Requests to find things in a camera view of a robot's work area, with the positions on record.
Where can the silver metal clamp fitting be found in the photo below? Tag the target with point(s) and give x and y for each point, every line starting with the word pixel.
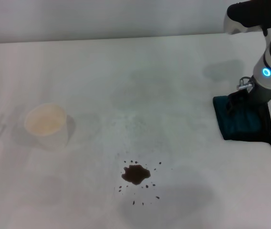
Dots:
pixel 244 84

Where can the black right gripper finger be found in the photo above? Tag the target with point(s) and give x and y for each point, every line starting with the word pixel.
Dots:
pixel 233 101

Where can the white paper cup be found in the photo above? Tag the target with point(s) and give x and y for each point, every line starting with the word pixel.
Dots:
pixel 46 124

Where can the blue rag with black trim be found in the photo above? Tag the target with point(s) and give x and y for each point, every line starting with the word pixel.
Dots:
pixel 245 125

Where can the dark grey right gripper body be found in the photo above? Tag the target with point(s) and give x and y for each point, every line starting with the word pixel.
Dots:
pixel 259 95

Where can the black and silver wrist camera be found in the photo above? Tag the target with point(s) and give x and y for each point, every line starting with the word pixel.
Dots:
pixel 250 14

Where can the black liquid stain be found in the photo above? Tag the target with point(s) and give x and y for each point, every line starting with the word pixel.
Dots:
pixel 136 173

